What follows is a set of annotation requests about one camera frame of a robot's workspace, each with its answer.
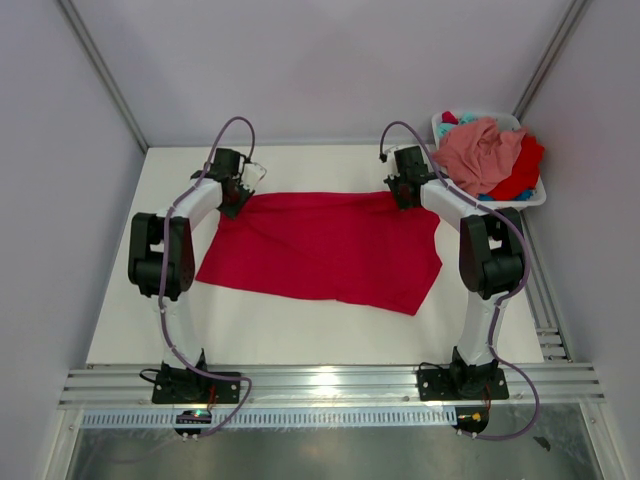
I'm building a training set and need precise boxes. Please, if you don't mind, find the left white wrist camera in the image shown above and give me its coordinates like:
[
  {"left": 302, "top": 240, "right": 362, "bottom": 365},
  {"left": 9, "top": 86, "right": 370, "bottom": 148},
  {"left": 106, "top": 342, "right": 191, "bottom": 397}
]
[{"left": 240, "top": 161, "right": 267, "bottom": 192}]

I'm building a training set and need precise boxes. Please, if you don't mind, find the left corner aluminium post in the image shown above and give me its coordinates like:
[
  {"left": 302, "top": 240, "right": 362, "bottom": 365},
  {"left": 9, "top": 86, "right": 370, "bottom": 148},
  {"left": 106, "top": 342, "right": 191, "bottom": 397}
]
[{"left": 54, "top": 0, "right": 150, "bottom": 154}]

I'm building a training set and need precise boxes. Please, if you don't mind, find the right controller board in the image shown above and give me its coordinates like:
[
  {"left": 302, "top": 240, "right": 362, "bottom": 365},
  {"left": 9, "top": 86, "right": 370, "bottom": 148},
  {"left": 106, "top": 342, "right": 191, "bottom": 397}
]
[{"left": 454, "top": 408, "right": 490, "bottom": 435}]

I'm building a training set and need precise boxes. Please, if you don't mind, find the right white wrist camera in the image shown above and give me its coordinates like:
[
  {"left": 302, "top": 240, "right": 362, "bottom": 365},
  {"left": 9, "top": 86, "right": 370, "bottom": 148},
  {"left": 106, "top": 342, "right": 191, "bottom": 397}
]
[{"left": 379, "top": 145, "right": 400, "bottom": 163}]

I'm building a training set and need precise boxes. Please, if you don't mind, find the bright red t shirt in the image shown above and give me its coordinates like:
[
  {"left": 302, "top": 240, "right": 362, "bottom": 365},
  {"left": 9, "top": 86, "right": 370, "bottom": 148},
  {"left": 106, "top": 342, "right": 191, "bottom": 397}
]
[{"left": 438, "top": 110, "right": 546, "bottom": 201}]

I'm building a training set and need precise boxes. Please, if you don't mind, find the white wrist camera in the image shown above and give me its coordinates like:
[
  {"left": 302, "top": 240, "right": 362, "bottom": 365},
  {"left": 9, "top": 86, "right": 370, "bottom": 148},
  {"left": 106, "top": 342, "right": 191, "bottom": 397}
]
[
  {"left": 379, "top": 145, "right": 400, "bottom": 163},
  {"left": 240, "top": 161, "right": 267, "bottom": 192}
]

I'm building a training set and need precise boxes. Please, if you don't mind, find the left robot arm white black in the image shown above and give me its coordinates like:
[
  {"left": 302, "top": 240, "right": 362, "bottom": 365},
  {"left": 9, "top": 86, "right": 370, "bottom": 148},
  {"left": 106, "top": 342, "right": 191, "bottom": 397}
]
[{"left": 127, "top": 147, "right": 266, "bottom": 405}]

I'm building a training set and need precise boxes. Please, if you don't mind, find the aluminium front rail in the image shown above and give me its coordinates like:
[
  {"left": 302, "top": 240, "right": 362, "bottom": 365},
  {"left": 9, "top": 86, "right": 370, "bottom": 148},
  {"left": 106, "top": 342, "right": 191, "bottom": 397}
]
[{"left": 58, "top": 362, "right": 605, "bottom": 409}]

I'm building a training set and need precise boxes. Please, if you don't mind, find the grey slotted cable duct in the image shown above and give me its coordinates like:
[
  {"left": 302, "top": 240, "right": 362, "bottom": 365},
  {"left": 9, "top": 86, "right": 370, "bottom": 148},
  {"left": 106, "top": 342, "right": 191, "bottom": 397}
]
[{"left": 80, "top": 405, "right": 456, "bottom": 429}]

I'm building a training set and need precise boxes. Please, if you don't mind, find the crimson red t shirt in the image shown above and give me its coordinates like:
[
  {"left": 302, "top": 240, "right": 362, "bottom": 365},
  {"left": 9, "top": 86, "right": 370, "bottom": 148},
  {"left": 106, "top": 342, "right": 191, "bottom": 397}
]
[{"left": 196, "top": 192, "right": 442, "bottom": 316}]

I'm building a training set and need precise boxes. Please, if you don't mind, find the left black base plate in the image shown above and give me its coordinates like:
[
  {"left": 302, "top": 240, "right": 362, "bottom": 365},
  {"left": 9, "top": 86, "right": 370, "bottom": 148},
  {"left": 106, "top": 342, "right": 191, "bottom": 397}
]
[{"left": 151, "top": 369, "right": 240, "bottom": 405}]

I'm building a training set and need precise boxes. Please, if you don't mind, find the right corner aluminium post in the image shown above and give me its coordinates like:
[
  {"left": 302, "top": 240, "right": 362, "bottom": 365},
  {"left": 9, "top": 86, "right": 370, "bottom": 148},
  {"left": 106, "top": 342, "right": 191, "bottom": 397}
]
[{"left": 512, "top": 0, "right": 592, "bottom": 121}]

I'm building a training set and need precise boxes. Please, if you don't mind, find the white plastic laundry basket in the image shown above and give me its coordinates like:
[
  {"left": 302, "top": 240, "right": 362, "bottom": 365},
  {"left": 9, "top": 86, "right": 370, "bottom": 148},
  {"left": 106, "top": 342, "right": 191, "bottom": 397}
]
[{"left": 430, "top": 111, "right": 547, "bottom": 217}]

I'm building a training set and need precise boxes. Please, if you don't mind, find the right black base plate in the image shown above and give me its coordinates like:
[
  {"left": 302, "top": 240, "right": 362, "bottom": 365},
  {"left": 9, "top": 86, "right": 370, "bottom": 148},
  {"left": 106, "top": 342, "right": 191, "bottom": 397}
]
[{"left": 416, "top": 362, "right": 510, "bottom": 401}]

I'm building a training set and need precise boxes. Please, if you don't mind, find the left controller board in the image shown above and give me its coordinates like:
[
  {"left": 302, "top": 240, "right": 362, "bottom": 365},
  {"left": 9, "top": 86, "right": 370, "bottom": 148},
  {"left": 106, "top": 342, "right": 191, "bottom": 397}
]
[{"left": 173, "top": 409, "right": 212, "bottom": 437}]

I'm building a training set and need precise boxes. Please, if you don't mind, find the corner aluminium post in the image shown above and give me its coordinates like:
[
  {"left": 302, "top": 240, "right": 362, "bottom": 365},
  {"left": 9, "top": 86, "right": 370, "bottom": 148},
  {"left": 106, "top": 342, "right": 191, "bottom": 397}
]
[
  {"left": 512, "top": 0, "right": 592, "bottom": 121},
  {"left": 54, "top": 0, "right": 150, "bottom": 154}
]

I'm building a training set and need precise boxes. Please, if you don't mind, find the controller board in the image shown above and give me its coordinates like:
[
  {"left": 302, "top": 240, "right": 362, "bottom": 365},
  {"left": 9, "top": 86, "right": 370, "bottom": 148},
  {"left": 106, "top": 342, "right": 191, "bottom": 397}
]
[
  {"left": 173, "top": 409, "right": 212, "bottom": 437},
  {"left": 454, "top": 408, "right": 490, "bottom": 435}
]

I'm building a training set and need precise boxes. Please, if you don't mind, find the salmon pink t shirt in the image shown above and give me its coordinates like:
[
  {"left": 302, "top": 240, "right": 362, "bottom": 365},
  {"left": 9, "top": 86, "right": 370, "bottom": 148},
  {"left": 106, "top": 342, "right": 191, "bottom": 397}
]
[{"left": 434, "top": 117, "right": 527, "bottom": 197}]

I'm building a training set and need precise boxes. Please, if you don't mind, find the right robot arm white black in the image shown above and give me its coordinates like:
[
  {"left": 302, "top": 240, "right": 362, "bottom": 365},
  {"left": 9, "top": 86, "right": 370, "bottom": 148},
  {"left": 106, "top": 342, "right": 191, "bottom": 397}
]
[{"left": 384, "top": 146, "right": 528, "bottom": 400}]

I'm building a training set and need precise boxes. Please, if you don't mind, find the aluminium side rail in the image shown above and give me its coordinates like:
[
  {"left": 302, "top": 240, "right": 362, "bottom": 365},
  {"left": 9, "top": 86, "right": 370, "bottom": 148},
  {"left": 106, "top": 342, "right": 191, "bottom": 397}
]
[{"left": 522, "top": 215, "right": 573, "bottom": 363}]

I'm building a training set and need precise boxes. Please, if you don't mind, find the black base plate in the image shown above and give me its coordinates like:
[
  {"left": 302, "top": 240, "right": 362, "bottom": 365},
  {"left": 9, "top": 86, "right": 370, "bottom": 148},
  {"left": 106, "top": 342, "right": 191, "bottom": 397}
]
[
  {"left": 416, "top": 362, "right": 510, "bottom": 401},
  {"left": 151, "top": 369, "right": 240, "bottom": 405}
]

